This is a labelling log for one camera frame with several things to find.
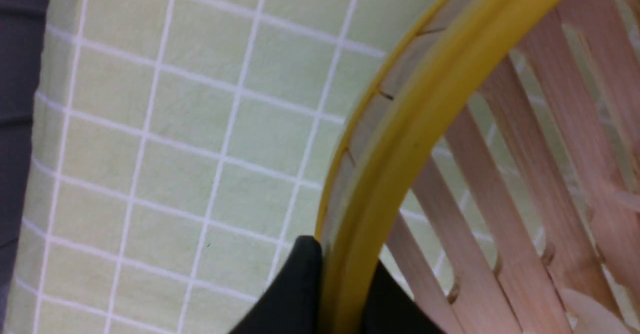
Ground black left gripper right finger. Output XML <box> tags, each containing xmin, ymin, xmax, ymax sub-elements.
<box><xmin>361</xmin><ymin>261</ymin><xmax>444</xmax><ymax>334</ymax></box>

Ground yellow bamboo steamer basket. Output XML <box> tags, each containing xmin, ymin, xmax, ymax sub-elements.
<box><xmin>315</xmin><ymin>0</ymin><xmax>639</xmax><ymax>334</ymax></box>

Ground green checkered tablecloth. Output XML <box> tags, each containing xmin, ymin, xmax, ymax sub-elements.
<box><xmin>1</xmin><ymin>0</ymin><xmax>436</xmax><ymax>334</ymax></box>

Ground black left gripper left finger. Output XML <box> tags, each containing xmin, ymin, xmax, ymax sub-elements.
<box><xmin>230</xmin><ymin>235</ymin><xmax>323</xmax><ymax>334</ymax></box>

